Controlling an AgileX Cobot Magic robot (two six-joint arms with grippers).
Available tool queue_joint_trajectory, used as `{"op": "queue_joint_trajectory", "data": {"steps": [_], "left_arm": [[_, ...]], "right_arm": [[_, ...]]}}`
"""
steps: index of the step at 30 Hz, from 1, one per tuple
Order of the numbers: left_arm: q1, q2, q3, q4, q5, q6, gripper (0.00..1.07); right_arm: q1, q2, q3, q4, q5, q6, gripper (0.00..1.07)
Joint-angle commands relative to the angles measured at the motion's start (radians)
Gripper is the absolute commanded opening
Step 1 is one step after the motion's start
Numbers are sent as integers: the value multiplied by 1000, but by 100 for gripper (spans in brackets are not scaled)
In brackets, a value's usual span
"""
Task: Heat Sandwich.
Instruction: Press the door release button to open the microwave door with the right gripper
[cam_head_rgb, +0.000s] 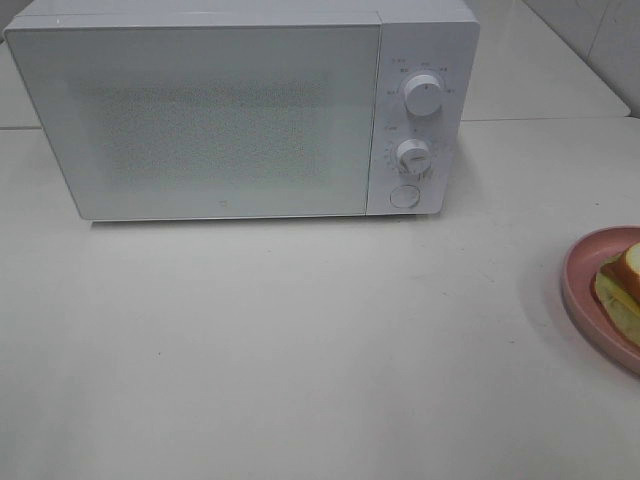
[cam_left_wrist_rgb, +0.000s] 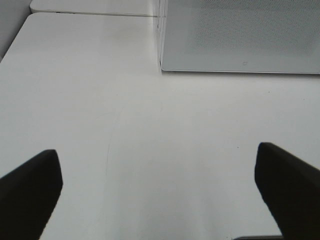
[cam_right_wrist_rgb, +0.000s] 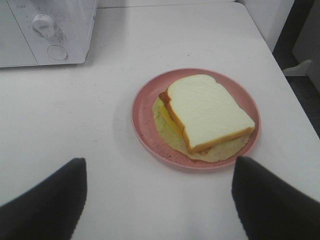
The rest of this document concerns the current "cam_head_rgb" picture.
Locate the round white door button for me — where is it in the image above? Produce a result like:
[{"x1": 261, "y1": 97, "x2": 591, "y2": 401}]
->
[{"x1": 389, "y1": 185, "x2": 420, "y2": 209}]

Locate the pink round plate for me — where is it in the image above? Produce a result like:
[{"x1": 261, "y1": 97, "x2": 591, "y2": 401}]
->
[{"x1": 560, "y1": 226, "x2": 639, "y2": 376}]

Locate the sandwich with lettuce and cheese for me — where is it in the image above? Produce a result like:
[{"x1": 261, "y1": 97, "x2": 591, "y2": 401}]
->
[{"x1": 594, "y1": 243, "x2": 639, "y2": 345}]

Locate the lower white timer knob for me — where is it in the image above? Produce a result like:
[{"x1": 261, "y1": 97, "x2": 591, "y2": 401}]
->
[{"x1": 395, "y1": 139, "x2": 432, "y2": 176}]

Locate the upper white power knob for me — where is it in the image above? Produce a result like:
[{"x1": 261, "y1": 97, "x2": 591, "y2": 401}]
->
[{"x1": 402, "y1": 71, "x2": 443, "y2": 117}]

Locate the white microwave oven body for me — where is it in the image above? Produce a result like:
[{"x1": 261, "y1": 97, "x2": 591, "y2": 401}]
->
[{"x1": 4, "y1": 1, "x2": 480, "y2": 219}]

